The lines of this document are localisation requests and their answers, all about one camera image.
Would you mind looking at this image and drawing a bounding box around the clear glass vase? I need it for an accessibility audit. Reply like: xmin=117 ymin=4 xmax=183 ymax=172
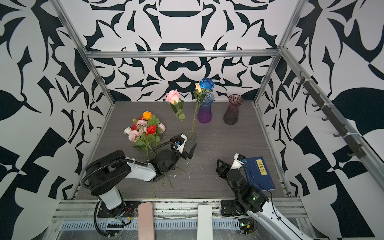
xmin=184 ymin=131 xmax=197 ymax=153

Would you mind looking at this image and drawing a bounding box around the pink rose stem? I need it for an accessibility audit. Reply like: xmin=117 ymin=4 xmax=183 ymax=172
xmin=166 ymin=90 xmax=189 ymax=136

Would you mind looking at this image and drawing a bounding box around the cream peach rose stem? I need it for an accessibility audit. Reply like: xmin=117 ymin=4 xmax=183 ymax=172
xmin=192 ymin=83 xmax=203 ymax=134

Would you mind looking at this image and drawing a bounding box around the blue rose stem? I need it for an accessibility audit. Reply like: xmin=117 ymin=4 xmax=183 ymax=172
xmin=189 ymin=77 xmax=216 ymax=140

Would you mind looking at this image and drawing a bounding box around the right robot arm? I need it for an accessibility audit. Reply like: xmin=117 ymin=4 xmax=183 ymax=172
xmin=216 ymin=160 xmax=312 ymax=240

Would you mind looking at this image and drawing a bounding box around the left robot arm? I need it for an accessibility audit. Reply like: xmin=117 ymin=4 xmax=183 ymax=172
xmin=80 ymin=139 xmax=198 ymax=238

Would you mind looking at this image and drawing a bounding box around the blue purple glass vase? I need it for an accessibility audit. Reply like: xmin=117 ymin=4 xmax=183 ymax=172
xmin=197 ymin=93 xmax=215 ymax=124

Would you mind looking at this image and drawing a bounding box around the dark pink glass vase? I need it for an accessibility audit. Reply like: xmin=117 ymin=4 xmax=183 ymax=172
xmin=223 ymin=94 xmax=244 ymax=125

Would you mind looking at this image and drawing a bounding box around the blue book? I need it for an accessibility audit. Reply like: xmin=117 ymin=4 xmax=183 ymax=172
xmin=243 ymin=157 xmax=276 ymax=191

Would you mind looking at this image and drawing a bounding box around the red rose stem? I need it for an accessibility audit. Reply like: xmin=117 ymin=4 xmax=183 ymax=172
xmin=145 ymin=125 xmax=171 ymax=183

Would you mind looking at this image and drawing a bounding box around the pink spray roses bunch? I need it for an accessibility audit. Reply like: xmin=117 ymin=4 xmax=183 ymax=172
xmin=123 ymin=118 xmax=169 ymax=197

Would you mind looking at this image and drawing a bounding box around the small circuit board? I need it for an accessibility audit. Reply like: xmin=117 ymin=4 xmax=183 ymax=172
xmin=238 ymin=218 xmax=258 ymax=235

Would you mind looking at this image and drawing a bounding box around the orange rose stem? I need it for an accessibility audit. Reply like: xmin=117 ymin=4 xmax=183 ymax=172
xmin=142 ymin=111 xmax=153 ymax=121

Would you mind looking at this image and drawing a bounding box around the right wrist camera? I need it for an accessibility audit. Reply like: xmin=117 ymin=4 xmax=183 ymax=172
xmin=231 ymin=153 xmax=247 ymax=170

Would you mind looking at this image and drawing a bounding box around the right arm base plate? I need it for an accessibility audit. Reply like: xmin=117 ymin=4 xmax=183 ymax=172
xmin=221 ymin=200 xmax=245 ymax=217

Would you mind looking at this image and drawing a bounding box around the white pad on rail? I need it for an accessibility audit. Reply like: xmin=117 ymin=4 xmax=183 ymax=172
xmin=197 ymin=205 xmax=213 ymax=240

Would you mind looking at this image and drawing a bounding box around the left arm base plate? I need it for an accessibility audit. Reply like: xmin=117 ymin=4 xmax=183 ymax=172
xmin=97 ymin=201 xmax=142 ymax=218

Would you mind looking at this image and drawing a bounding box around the pink pad on rail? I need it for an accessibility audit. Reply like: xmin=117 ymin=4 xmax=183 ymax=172
xmin=138 ymin=202 xmax=155 ymax=240

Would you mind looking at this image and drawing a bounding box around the black wall hook rack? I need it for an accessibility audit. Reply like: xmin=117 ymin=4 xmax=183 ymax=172
xmin=296 ymin=72 xmax=367 ymax=159

